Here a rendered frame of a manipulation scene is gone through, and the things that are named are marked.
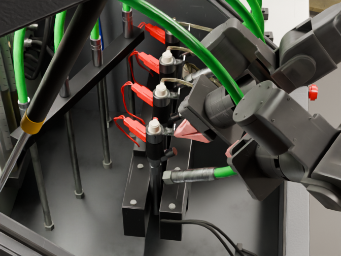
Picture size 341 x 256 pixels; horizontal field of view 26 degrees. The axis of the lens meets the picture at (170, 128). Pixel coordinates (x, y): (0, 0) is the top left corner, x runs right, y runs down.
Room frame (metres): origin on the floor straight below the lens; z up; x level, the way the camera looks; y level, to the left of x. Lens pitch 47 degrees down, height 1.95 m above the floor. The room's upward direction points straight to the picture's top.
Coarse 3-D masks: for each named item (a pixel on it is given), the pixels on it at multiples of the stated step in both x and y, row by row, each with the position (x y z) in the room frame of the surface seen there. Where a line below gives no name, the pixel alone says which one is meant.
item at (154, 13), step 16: (128, 0) 0.70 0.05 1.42; (160, 16) 0.68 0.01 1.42; (16, 32) 0.78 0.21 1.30; (176, 32) 0.66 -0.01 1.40; (16, 48) 0.79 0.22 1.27; (192, 48) 0.65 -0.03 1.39; (16, 64) 0.79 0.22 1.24; (208, 64) 0.64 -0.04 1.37; (16, 80) 0.79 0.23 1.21; (224, 80) 0.63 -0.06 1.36; (240, 96) 0.63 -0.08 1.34; (224, 176) 0.63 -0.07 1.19
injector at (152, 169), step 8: (152, 136) 0.76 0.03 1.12; (160, 136) 0.77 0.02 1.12; (152, 144) 0.76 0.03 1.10; (160, 144) 0.77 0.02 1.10; (152, 152) 0.76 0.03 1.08; (160, 152) 0.77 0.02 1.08; (168, 152) 0.77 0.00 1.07; (176, 152) 0.77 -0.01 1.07; (152, 160) 0.76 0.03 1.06; (160, 160) 0.77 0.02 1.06; (152, 168) 0.77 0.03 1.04; (160, 168) 0.77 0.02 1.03; (152, 176) 0.77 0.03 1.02; (160, 176) 0.77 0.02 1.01; (152, 184) 0.77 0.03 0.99; (160, 184) 0.77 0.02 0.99; (152, 192) 0.77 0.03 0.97; (160, 192) 0.77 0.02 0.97; (152, 200) 0.77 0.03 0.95; (160, 200) 0.77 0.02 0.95; (152, 208) 0.77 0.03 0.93
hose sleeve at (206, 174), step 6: (198, 168) 0.66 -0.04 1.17; (204, 168) 0.65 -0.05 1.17; (210, 168) 0.65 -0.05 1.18; (174, 174) 0.67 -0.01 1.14; (180, 174) 0.66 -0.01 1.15; (186, 174) 0.66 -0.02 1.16; (192, 174) 0.65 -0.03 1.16; (198, 174) 0.65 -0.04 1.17; (204, 174) 0.64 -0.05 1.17; (210, 174) 0.64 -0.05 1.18; (174, 180) 0.66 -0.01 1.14; (180, 180) 0.66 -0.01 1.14; (186, 180) 0.65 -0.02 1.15; (192, 180) 0.65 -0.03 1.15; (198, 180) 0.64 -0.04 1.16; (204, 180) 0.64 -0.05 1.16; (210, 180) 0.64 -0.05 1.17
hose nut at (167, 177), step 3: (165, 171) 0.68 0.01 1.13; (168, 171) 0.68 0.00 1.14; (171, 171) 0.67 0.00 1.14; (165, 174) 0.67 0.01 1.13; (168, 174) 0.67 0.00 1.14; (171, 174) 0.67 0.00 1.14; (162, 177) 0.67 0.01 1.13; (165, 177) 0.67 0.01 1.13; (168, 177) 0.67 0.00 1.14; (171, 177) 0.67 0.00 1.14; (165, 180) 0.67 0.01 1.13; (168, 180) 0.67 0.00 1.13; (171, 180) 0.66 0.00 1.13; (165, 183) 0.67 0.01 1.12; (168, 183) 0.67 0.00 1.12; (171, 183) 0.66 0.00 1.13; (174, 183) 0.66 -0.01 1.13
